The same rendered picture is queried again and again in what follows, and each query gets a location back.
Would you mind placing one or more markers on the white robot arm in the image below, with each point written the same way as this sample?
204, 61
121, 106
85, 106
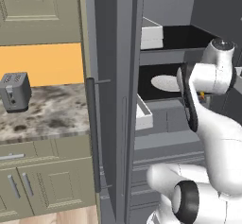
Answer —
220, 139

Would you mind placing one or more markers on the grey fridge door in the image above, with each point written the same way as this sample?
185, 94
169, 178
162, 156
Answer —
110, 45

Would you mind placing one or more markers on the grey fridge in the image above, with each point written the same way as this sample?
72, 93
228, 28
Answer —
176, 4

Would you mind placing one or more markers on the white plate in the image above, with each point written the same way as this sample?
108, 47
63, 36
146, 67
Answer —
165, 82

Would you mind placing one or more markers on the white box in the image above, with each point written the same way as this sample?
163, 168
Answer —
151, 35

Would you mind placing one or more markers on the olive drawer front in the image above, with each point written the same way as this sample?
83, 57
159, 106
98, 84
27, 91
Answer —
56, 150

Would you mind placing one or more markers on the olive base cupboard door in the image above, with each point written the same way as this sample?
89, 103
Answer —
9, 209
60, 186

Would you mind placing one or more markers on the grey toaster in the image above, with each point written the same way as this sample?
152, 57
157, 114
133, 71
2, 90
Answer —
15, 92

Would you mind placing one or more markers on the olive wall cupboard door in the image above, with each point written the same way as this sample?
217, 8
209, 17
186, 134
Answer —
38, 10

